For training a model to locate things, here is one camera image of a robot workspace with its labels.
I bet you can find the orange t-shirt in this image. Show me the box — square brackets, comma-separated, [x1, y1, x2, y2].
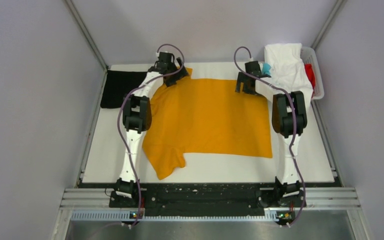
[141, 70, 277, 183]

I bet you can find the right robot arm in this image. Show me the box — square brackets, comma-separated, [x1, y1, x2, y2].
[235, 61, 308, 207]

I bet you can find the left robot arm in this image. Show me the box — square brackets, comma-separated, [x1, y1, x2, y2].
[114, 51, 189, 207]

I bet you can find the turquoise t-shirt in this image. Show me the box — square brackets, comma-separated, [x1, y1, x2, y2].
[261, 62, 272, 78]

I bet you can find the white t-shirt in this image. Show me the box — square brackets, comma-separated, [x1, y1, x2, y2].
[264, 43, 314, 109]

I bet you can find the folded black t-shirt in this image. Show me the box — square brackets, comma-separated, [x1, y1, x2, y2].
[100, 70, 147, 109]

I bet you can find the red t-shirt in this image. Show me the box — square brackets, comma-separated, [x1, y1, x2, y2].
[304, 63, 316, 95]

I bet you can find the white laundry basket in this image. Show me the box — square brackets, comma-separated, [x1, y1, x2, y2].
[300, 46, 325, 100]

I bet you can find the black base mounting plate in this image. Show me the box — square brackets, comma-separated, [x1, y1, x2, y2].
[109, 183, 307, 217]

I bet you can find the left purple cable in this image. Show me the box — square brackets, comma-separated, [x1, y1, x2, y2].
[116, 43, 186, 229]

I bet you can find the purple cable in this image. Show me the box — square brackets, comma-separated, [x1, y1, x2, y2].
[116, 43, 186, 229]
[233, 46, 308, 229]

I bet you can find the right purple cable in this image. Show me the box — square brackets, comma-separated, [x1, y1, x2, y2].
[233, 46, 308, 229]

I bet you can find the grey cable duct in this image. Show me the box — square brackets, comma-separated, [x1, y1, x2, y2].
[70, 209, 279, 222]

